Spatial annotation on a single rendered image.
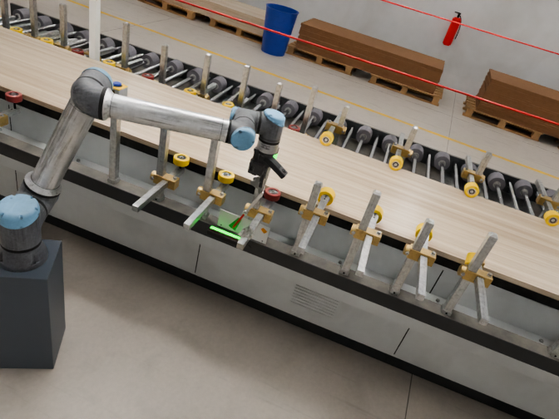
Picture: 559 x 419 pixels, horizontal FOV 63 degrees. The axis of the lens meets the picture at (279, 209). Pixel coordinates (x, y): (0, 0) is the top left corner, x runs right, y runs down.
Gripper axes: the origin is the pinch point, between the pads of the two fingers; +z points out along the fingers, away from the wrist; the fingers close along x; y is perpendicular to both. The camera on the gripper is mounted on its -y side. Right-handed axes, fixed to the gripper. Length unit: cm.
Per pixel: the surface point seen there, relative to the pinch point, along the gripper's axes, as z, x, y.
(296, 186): 11.1, -33.8, -10.1
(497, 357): 46, -8, -129
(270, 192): 10.8, -19.2, -0.6
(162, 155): 4, -6, 52
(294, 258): 31.4, -3.7, -22.8
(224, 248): 45.8, -7.7, 13.2
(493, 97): 61, -585, -190
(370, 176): 11, -74, -45
